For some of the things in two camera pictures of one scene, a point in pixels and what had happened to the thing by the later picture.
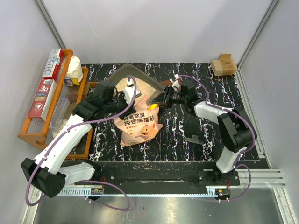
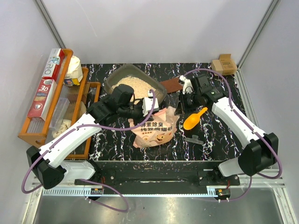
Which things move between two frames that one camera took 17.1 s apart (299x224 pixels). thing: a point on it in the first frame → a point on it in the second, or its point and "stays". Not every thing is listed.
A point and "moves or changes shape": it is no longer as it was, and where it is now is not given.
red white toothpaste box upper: [53, 63] stays
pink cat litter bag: [141, 125] moves or changes shape
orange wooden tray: [81, 151] stays
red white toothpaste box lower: [40, 106] stays
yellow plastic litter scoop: [153, 107] moves or changes shape
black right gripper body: [175, 97] → [189, 101]
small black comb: [195, 139] stays
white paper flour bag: [74, 75] stays
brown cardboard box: [225, 65] stays
